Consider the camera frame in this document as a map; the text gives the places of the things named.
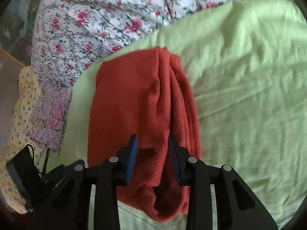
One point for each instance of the gold framed floral picture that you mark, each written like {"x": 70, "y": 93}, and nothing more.
{"x": 17, "y": 25}

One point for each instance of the green bed sheet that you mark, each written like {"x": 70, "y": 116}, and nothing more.
{"x": 246, "y": 65}

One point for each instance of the pink lilac floral pillow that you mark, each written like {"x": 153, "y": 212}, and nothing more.
{"x": 47, "y": 122}

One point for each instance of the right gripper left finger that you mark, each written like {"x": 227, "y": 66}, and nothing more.
{"x": 111, "y": 173}

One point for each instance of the white rose floral quilt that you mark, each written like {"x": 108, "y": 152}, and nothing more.
{"x": 69, "y": 35}

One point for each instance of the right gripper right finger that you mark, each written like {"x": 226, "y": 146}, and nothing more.
{"x": 219, "y": 192}

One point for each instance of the red knit sweater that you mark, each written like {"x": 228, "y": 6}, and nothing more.
{"x": 145, "y": 93}

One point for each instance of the yellow patterned blanket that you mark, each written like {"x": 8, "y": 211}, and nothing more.
{"x": 29, "y": 91}

